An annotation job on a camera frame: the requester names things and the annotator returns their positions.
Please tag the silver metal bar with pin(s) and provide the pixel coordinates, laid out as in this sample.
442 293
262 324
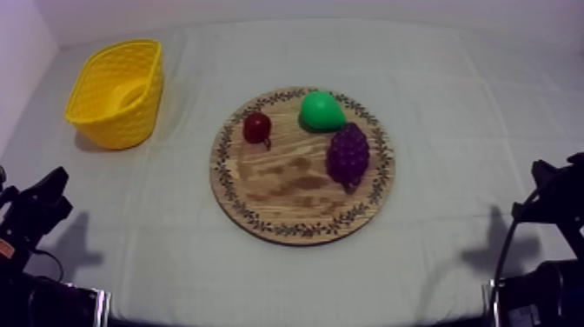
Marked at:
487 302
103 307

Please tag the round wooden board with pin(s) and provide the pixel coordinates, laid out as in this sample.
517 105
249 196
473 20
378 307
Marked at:
302 165

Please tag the green toy pear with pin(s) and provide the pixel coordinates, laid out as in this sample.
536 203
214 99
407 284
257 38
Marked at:
321 112

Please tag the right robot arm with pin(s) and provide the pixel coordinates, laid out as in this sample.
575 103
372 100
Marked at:
547 296

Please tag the small red fruit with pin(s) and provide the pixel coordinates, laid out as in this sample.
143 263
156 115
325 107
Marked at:
257 128

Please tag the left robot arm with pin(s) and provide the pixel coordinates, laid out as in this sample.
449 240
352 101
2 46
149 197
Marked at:
41 303

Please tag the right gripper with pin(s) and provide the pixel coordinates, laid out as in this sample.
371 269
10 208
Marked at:
554 196

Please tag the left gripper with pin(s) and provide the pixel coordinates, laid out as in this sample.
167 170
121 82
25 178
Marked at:
32 207

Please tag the purple toy grapes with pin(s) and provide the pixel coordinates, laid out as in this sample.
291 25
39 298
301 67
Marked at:
348 155

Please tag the yellow plastic basket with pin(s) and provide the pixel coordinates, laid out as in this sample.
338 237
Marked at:
114 96

